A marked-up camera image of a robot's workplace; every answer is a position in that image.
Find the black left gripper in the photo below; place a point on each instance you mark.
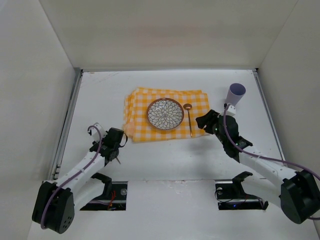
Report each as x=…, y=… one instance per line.
x=110, y=153

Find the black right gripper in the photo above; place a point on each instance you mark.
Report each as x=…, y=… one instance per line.
x=211, y=121

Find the yellow white checkered cloth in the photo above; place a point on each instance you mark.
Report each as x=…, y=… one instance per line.
x=138, y=128

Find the copper spoon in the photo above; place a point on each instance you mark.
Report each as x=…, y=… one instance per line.
x=188, y=107

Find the lavender cup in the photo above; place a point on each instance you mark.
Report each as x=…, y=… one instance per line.
x=235, y=93

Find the floral patterned bowl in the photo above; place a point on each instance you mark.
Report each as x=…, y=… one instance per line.
x=165, y=114

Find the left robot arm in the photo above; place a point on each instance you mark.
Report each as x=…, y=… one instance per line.
x=84, y=187

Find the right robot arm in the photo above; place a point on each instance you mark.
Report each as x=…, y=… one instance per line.
x=296, y=193

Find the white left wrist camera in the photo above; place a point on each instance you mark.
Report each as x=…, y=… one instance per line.
x=95, y=130

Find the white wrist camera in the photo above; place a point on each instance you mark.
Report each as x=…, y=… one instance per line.
x=229, y=110
x=95, y=130

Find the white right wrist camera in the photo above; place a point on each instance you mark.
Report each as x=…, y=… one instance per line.
x=229, y=110

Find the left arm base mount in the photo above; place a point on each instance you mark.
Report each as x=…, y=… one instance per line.
x=115, y=200

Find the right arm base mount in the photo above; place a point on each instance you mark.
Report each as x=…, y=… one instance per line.
x=230, y=196

